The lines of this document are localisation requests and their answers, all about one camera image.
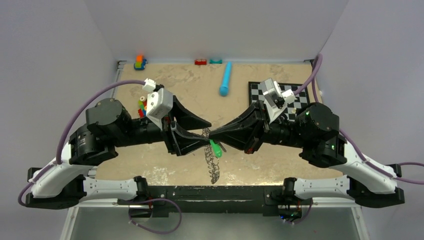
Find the blue cylinder tube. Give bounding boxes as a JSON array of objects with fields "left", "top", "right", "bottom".
[{"left": 219, "top": 61, "right": 232, "bottom": 97}]

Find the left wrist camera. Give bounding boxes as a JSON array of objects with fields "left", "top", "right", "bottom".
[{"left": 142, "top": 78, "right": 174, "bottom": 130}]

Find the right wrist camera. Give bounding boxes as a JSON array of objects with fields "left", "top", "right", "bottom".
[{"left": 259, "top": 78, "right": 296, "bottom": 124}]

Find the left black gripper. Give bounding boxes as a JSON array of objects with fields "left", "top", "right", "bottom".
[{"left": 110, "top": 94, "right": 213, "bottom": 155}]

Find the silver key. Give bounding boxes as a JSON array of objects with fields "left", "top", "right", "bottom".
[{"left": 218, "top": 142, "right": 227, "bottom": 153}]

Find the colourful toy block stack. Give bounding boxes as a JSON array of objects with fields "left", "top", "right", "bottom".
[{"left": 138, "top": 96, "right": 147, "bottom": 118}]

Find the blue orange toy car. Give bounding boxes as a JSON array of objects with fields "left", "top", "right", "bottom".
[{"left": 133, "top": 55, "right": 147, "bottom": 71}]

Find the black white chessboard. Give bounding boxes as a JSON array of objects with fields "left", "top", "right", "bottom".
[{"left": 248, "top": 81, "right": 311, "bottom": 122}]

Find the purple cable loop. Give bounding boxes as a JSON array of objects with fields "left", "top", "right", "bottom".
[{"left": 128, "top": 197, "right": 183, "bottom": 235}]

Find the teal toy brick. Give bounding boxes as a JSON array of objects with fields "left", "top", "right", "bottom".
[{"left": 209, "top": 58, "right": 223, "bottom": 65}]

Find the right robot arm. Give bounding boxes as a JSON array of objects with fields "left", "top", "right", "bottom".
[{"left": 209, "top": 101, "right": 405, "bottom": 208}]

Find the black front rail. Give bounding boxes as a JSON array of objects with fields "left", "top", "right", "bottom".
[{"left": 117, "top": 185, "right": 311, "bottom": 218}]

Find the metal disc with keyrings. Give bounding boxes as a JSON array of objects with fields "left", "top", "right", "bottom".
[{"left": 204, "top": 139, "right": 220, "bottom": 185}]

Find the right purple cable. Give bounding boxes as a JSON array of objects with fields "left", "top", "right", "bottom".
[{"left": 293, "top": 53, "right": 424, "bottom": 186}]

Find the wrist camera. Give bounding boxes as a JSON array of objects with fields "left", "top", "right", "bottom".
[
  {"left": 142, "top": 78, "right": 174, "bottom": 130},
  {"left": 259, "top": 78, "right": 296, "bottom": 124}
]

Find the red toy brick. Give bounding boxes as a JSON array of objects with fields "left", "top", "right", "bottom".
[{"left": 194, "top": 58, "right": 208, "bottom": 66}]

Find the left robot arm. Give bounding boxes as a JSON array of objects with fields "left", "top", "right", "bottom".
[{"left": 19, "top": 97, "right": 211, "bottom": 210}]

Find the green key tag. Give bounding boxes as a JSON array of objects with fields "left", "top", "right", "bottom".
[{"left": 209, "top": 139, "right": 223, "bottom": 158}]

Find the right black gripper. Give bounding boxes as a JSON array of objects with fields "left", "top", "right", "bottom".
[{"left": 208, "top": 100, "right": 308, "bottom": 156}]

